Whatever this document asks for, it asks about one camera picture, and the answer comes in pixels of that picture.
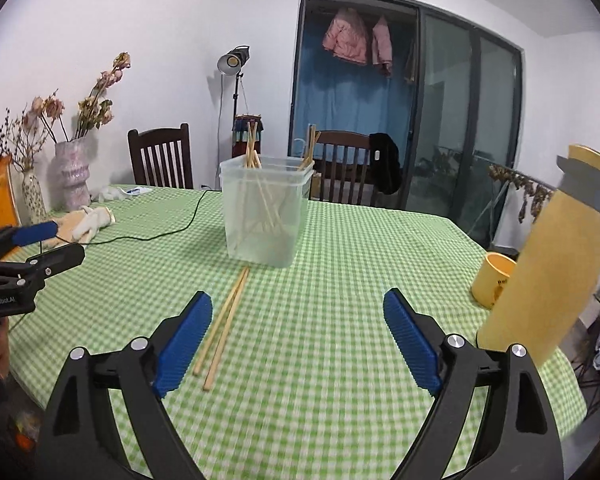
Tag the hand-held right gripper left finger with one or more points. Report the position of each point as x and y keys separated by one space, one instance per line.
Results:
x=185 y=345

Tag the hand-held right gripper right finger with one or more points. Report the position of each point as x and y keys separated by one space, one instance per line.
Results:
x=412 y=345

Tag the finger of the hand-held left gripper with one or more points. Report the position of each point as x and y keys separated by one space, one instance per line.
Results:
x=32 y=232
x=55 y=259

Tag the clear plastic container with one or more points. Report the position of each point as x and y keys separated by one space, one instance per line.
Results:
x=265 y=220

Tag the bunch of wooden chopsticks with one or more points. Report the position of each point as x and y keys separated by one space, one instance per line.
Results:
x=252 y=145

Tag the person's left hand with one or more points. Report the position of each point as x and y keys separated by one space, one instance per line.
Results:
x=1 y=355

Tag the small patterned vase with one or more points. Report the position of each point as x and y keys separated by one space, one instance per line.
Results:
x=34 y=200

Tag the beige glove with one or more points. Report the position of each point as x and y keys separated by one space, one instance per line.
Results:
x=67 y=227

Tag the white glove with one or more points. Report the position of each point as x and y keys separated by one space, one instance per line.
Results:
x=97 y=220

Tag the pink ribbed vase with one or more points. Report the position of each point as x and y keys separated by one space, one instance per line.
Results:
x=72 y=175

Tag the green checked tablecloth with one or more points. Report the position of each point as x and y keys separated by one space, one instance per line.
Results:
x=330 y=335

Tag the dried twigs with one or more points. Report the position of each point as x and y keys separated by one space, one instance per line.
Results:
x=17 y=145

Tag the crumpled white plastic wrap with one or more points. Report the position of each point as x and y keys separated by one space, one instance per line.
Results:
x=120 y=192

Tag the yellow mug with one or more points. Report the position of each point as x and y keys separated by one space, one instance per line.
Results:
x=492 y=282

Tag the dried flower bouquet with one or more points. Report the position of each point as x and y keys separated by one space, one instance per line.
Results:
x=95 y=105

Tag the dark wooden slatted chair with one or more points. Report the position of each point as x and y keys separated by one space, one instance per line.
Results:
x=340 y=160
x=160 y=155

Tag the yellow thermos jug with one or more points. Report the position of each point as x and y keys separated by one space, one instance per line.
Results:
x=545 y=270

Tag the metal drying rack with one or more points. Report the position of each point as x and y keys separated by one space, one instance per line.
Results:
x=500 y=195

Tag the black garment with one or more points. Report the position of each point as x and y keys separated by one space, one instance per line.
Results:
x=387 y=165

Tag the row of dried brown strips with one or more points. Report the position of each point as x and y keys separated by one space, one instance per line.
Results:
x=527 y=190

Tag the sliding glass door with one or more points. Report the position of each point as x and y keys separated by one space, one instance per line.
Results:
x=460 y=125

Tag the blue curtain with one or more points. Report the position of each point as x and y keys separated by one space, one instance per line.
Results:
x=330 y=105

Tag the studio lamp on stand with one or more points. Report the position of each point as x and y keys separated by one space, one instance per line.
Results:
x=232 y=60

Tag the pink jacket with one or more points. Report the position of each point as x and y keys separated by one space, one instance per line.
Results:
x=345 y=35
x=382 y=45

